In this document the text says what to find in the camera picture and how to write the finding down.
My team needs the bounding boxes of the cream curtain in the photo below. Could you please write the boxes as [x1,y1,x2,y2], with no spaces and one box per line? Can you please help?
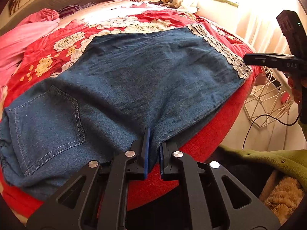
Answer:
[173,0,306,54]

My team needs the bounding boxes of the pink blanket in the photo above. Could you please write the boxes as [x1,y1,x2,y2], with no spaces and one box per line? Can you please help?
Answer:
[0,8,60,87]

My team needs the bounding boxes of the right hand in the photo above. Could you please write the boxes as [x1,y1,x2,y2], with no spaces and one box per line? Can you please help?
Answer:
[288,76,306,104]

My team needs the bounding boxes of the white wire basket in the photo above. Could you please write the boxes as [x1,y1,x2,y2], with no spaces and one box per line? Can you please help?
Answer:
[243,67,294,129]

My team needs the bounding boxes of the blue denim pants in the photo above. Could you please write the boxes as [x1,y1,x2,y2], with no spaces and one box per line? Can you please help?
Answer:
[1,24,252,200]

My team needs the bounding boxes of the red floral bedspread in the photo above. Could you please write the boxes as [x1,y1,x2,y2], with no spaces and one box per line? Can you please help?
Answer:
[0,8,263,219]

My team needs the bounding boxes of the black camera box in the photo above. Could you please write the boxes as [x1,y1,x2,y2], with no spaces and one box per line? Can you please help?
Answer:
[276,10,307,60]

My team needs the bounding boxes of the green jacket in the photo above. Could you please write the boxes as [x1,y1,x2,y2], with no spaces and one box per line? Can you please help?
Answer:
[220,145,307,191]

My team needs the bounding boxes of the black cable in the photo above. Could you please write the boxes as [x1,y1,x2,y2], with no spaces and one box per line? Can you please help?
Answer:
[242,109,302,150]

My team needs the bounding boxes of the dark striped pillow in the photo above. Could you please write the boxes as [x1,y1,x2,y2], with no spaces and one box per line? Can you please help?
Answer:
[57,2,96,19]

